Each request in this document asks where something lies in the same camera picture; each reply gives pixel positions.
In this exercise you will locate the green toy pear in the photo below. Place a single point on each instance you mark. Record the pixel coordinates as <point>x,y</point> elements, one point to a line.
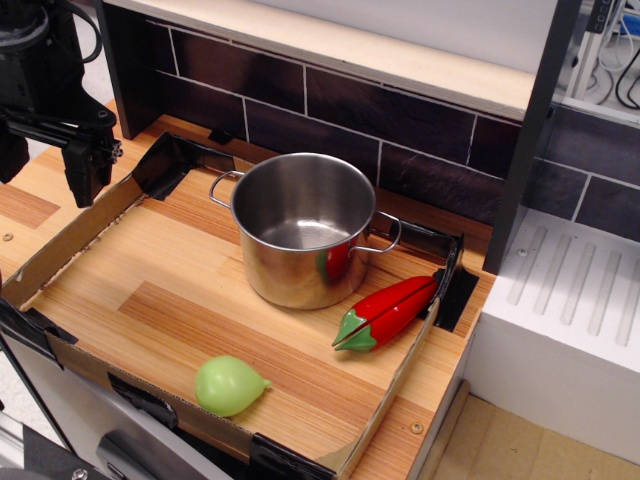
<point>226,386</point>

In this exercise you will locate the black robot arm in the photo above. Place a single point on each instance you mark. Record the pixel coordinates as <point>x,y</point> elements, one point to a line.
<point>27,24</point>

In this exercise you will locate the wooden shelf with dark frame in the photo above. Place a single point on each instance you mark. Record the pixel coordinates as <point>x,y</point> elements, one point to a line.
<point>431,127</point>

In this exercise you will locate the cardboard fence with black tape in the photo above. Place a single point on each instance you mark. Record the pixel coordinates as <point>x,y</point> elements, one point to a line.
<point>146,291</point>

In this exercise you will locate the stainless steel pot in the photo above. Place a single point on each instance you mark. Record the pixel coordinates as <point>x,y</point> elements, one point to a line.
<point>304,222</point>

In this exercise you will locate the red toy chili pepper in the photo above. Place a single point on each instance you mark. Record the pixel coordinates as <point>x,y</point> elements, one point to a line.
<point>379,317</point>

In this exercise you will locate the white toy sink drainboard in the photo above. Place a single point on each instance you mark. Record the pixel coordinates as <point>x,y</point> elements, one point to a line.
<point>557,342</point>

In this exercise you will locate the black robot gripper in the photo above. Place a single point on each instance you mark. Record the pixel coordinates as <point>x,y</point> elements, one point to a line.
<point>43,99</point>

